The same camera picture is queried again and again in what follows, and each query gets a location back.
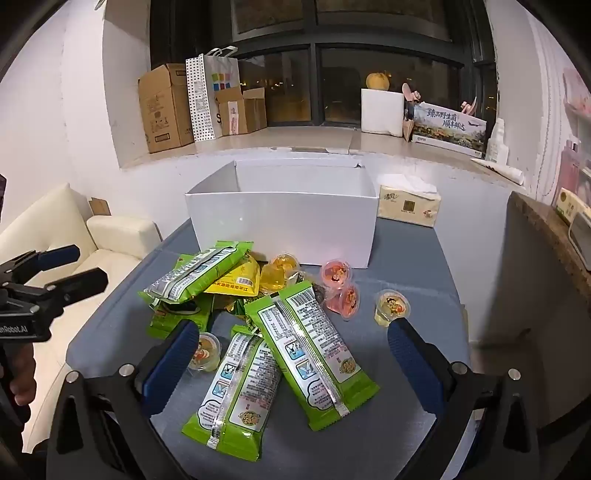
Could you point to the green packet with dark picture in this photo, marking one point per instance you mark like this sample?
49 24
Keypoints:
171 318

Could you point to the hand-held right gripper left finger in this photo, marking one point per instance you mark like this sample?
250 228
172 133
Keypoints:
171 364

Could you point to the yellow pomelo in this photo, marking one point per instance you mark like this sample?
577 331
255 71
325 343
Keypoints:
378 80

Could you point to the black framed window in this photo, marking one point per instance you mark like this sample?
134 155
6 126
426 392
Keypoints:
314 46

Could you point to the white plastic bottle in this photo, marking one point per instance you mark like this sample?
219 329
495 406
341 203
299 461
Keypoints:
498 143

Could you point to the brown cardboard piece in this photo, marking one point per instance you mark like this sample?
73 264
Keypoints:
100 207

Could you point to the yellow snack packet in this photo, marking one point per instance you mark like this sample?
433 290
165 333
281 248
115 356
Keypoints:
238 277

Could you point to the cream sofa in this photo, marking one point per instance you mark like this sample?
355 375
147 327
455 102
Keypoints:
55 226

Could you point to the white dotted paper bag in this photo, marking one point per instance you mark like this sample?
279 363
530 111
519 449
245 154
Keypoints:
207 97

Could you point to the small pink ornament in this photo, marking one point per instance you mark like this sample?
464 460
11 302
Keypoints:
471 108

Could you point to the white cardboard box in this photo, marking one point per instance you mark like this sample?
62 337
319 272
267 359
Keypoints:
286 221

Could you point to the yellow-green small box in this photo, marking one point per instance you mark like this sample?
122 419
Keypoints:
570 205

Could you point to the brown stone counter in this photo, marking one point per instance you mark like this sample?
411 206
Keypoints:
545 240

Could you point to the pink plastic shelf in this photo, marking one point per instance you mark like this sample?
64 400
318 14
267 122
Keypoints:
575 115

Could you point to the white appliance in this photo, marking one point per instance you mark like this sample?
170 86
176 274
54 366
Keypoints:
581 240

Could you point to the small brown paper bag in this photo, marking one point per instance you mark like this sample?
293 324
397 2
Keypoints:
407 130

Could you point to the person's left hand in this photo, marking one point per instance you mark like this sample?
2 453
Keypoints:
23 378

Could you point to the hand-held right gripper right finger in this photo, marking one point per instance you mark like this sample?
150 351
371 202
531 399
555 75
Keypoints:
413 364

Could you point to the printed landscape gift box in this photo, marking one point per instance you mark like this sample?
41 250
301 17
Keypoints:
450 129

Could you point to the green snack packet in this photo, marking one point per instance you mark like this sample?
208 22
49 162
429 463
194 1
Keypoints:
309 350
198 272
235 406

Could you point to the small open cardboard box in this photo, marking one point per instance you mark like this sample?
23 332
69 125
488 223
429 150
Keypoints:
244 113

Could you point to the white foam box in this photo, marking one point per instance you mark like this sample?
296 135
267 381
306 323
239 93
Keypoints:
381 113

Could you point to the beige tissue pack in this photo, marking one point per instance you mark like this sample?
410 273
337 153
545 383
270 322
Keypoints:
408 203

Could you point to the pink jelly cup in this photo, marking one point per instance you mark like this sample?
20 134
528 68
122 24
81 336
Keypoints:
346 300
337 273

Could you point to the large brown cardboard box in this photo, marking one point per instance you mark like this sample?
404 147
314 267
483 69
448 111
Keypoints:
164 106

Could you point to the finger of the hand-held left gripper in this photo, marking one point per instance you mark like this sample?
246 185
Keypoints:
83 281
57 256

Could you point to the white rolled paper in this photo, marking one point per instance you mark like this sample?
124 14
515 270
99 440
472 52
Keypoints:
501 168

